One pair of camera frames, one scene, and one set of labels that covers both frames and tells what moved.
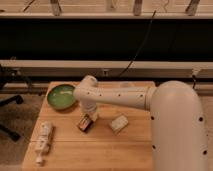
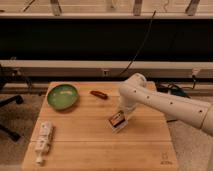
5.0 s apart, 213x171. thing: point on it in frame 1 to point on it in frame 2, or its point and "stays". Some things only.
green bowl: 61,96 stays
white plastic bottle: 41,141 stays
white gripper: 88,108 to 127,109
